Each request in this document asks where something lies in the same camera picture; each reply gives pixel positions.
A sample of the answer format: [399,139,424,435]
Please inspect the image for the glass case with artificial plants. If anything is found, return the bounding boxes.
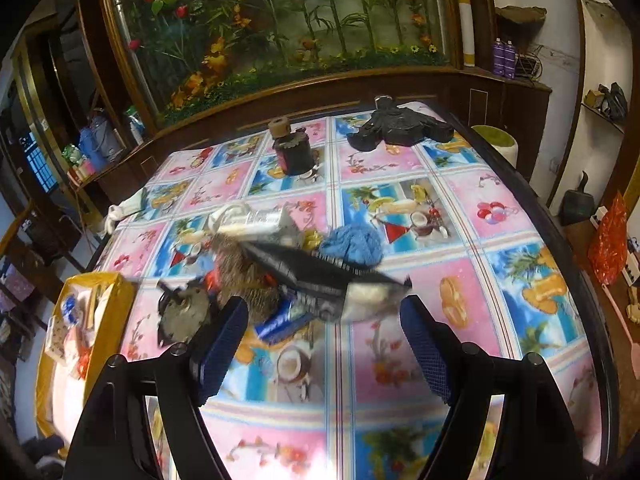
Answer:
[97,0,463,128]

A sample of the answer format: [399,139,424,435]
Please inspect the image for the black bundle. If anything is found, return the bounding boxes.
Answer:
[597,81,628,123]

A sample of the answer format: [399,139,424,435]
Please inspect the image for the dark bottle with wooden cap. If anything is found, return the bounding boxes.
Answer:
[268,116,313,177]

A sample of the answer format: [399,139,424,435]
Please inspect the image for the blue plastic packet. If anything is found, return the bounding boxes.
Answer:
[254,300,313,346]

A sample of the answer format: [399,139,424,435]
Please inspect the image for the small electric motor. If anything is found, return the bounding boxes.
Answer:
[156,280,213,346]

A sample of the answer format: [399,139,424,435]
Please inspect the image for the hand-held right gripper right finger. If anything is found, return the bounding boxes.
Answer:
[398,294,576,480]

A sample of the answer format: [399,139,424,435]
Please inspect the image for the yellow cardboard box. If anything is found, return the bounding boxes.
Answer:
[34,271,138,441]

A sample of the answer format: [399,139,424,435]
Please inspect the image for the blue towel cloth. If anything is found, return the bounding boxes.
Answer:
[319,224,385,267]

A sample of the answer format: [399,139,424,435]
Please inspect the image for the black kettle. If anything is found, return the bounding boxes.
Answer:
[557,171,597,226]

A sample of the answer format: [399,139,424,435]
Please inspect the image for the white cotton glove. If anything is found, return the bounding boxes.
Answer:
[102,187,151,235]

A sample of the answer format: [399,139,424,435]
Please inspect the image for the dark wooden cabinet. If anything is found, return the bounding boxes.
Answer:
[0,0,553,221]

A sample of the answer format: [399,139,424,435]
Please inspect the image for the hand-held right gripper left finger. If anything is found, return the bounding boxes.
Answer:
[62,296,251,480]

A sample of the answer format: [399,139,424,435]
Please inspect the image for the wicker basket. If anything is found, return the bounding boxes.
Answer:
[495,5,548,36]

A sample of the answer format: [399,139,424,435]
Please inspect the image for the wire basket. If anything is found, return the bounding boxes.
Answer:
[515,45,543,81]

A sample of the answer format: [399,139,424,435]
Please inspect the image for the barred window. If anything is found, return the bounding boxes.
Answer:
[20,130,53,193]

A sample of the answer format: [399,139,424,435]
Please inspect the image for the black and white printed pouch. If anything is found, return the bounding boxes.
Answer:
[240,240,413,323]

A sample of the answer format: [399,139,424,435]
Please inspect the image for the white roll with yellow bands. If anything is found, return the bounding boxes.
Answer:
[452,0,476,68]

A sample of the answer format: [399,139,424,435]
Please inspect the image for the pink box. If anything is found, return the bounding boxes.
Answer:
[67,157,96,183]

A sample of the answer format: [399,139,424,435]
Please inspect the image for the white bottle with green top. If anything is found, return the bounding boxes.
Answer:
[124,105,146,147]

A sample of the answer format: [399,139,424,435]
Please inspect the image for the red printed plastic bag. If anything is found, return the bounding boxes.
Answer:
[587,191,630,286]

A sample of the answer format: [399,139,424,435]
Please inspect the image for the white plastic package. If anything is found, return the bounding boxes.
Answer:
[205,204,306,248]

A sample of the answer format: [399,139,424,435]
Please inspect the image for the brown knitted bundle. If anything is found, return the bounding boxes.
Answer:
[212,235,281,323]

